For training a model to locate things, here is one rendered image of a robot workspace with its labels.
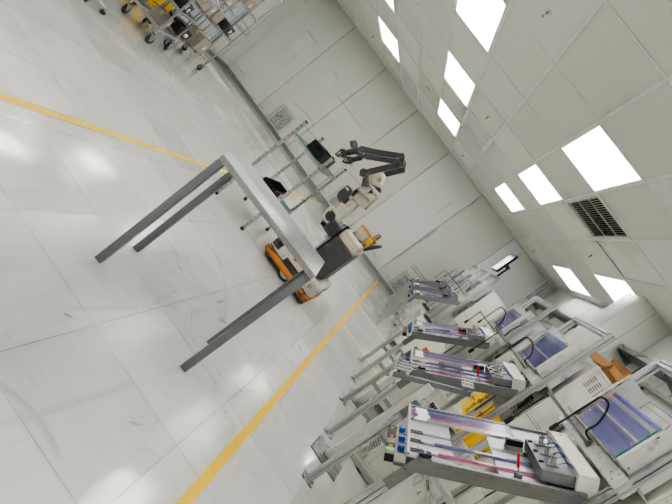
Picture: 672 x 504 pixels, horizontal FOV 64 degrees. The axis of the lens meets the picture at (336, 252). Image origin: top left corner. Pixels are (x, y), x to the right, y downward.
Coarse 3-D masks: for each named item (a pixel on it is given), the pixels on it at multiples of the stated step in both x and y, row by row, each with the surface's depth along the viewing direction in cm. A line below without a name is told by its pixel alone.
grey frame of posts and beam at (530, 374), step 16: (608, 336) 342; (592, 352) 343; (528, 368) 373; (560, 368) 347; (368, 384) 440; (544, 384) 348; (512, 400) 352; (352, 416) 367; (496, 416) 353; (464, 432) 357
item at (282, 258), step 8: (280, 240) 517; (272, 248) 518; (280, 248) 517; (272, 256) 518; (280, 256) 517; (288, 256) 516; (280, 264) 516; (288, 264) 516; (296, 264) 514; (288, 272) 516; (296, 272) 514; (312, 280) 512; (320, 280) 528; (328, 280) 563; (304, 288) 513; (312, 288) 512; (320, 288) 514; (304, 296) 513; (312, 296) 516
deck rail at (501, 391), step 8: (424, 376) 363; (432, 376) 363; (440, 376) 362; (448, 376) 362; (448, 384) 361; (456, 384) 360; (480, 384) 358; (488, 384) 358; (488, 392) 358; (496, 392) 357; (504, 392) 356; (512, 392) 355
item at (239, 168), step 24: (216, 168) 248; (240, 168) 259; (264, 192) 273; (264, 216) 249; (288, 216) 288; (120, 240) 256; (144, 240) 297; (288, 240) 250; (312, 264) 262; (288, 288) 253; (264, 312) 255; (216, 336) 301; (192, 360) 261
